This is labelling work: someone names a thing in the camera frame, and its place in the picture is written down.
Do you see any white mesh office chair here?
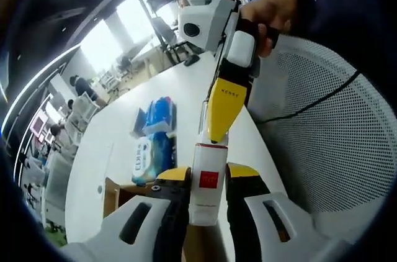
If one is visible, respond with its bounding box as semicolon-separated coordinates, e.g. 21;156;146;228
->
248;35;397;244

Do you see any person's right hand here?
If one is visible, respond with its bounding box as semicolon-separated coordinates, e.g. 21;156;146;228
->
240;0;299;58

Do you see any pink display screen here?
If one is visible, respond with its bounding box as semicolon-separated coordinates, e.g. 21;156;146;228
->
30;115;47;136

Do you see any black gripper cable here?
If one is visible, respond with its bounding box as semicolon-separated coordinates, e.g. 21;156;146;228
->
257;69;360;125

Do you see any small white printed carton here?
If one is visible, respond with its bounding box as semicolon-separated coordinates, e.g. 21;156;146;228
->
132;108;175;136

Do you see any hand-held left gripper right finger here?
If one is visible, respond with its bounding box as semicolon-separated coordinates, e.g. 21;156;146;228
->
225;162;329;262

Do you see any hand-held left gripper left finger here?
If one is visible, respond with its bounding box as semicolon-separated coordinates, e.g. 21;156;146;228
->
63;166;192;262

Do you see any wet wipes pack white lid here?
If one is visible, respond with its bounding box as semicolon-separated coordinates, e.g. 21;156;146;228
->
130;133;178;186

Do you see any black computer mouse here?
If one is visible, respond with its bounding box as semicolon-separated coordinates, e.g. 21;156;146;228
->
182;55;200;67

